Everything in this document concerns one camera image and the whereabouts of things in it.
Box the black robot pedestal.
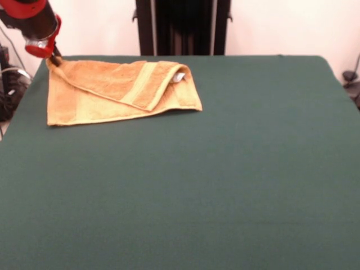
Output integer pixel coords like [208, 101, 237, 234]
[132, 0, 234, 56]

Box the dark green table cloth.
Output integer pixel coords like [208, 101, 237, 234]
[0, 55, 360, 270]

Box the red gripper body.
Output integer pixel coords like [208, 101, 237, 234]
[25, 14, 62, 60]

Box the orange terry towel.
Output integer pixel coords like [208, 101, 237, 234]
[46, 59, 203, 127]

